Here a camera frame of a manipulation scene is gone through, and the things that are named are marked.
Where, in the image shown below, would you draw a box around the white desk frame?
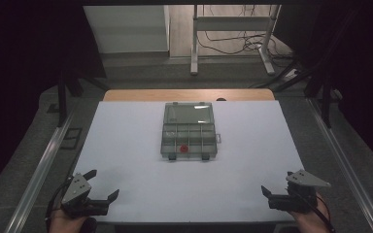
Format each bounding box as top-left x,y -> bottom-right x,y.
189,4 -> 282,77

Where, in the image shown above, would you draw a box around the white cabinet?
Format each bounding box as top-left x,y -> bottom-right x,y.
83,4 -> 171,54

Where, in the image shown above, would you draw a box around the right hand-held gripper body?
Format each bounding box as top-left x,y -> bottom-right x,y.
267,169 -> 332,215

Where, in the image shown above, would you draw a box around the black floor cables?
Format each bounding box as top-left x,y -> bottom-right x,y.
196,4 -> 294,62

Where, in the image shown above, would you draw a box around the clear plastic compartment box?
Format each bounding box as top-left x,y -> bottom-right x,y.
159,101 -> 223,162

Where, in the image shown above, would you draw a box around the person's right hand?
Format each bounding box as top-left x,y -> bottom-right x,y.
288,193 -> 333,233

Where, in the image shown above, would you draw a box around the dark floor socket plate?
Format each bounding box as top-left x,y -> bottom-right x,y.
59,127 -> 84,150

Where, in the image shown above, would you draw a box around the person's left hand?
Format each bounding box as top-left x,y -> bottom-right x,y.
48,208 -> 93,233

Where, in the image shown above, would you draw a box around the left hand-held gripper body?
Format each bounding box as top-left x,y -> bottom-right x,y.
60,172 -> 110,217

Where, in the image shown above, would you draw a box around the wooden table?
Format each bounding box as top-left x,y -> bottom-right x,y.
102,88 -> 276,103

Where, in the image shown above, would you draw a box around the black stand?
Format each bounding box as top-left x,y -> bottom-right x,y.
55,66 -> 111,128
248,56 -> 336,129

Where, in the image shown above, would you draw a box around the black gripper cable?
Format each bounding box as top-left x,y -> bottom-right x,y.
44,176 -> 74,232
289,188 -> 336,233

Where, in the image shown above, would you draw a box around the metal floor rail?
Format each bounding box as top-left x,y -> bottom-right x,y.
3,108 -> 81,233
305,96 -> 373,233

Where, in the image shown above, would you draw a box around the white table sheet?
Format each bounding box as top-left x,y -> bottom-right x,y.
72,99 -> 306,225

